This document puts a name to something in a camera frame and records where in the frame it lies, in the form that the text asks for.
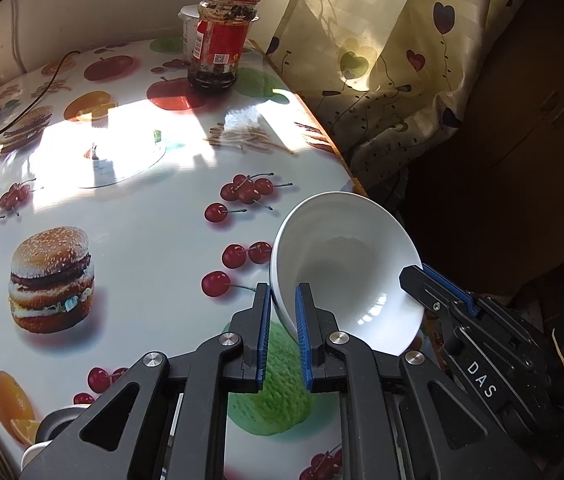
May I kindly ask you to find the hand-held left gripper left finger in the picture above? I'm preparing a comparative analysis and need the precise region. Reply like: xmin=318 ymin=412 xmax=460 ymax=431
xmin=19 ymin=282 xmax=273 ymax=480

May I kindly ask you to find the heart print curtain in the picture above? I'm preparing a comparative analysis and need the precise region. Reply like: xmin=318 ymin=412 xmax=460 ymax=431
xmin=264 ymin=0 xmax=538 ymax=196

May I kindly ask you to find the brown wooden cabinet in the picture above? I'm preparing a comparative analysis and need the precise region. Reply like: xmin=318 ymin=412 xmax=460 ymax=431
xmin=402 ymin=0 xmax=564 ymax=296

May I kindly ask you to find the small steel bowl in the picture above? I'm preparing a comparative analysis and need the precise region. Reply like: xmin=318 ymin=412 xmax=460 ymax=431
xmin=39 ymin=404 xmax=88 ymax=445

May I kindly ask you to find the red label sauce jar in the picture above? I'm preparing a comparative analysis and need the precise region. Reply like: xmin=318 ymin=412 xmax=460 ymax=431
xmin=187 ymin=0 xmax=261 ymax=96

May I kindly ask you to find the small white dish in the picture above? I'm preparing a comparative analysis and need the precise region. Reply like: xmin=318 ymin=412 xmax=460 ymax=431
xmin=20 ymin=441 xmax=55 ymax=471

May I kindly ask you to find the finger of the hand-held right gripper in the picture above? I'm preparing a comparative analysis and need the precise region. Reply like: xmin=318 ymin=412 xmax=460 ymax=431
xmin=421 ymin=262 xmax=563 ymax=392
xmin=399 ymin=266 xmax=549 ymax=462

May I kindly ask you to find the white wall cable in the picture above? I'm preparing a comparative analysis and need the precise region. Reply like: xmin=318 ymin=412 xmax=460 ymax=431
xmin=8 ymin=0 xmax=26 ymax=75

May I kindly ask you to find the round clear disc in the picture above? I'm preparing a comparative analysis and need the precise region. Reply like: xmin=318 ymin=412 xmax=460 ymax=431
xmin=59 ymin=127 xmax=169 ymax=190

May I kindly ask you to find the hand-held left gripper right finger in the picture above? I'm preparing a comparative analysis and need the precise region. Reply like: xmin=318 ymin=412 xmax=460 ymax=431
xmin=294 ymin=282 xmax=543 ymax=480

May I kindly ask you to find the white bowl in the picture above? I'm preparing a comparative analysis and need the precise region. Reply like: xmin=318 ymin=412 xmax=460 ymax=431
xmin=269 ymin=191 xmax=425 ymax=356

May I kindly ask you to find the white plastic cup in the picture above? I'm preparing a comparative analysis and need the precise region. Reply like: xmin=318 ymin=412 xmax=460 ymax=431
xmin=178 ymin=4 xmax=203 ymax=58

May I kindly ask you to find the black power cable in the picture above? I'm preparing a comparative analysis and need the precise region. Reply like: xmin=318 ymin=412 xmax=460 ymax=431
xmin=0 ymin=50 xmax=81 ymax=143

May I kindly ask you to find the fruit print tablecloth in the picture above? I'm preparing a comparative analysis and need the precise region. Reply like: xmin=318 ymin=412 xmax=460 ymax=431
xmin=0 ymin=35 xmax=367 ymax=480

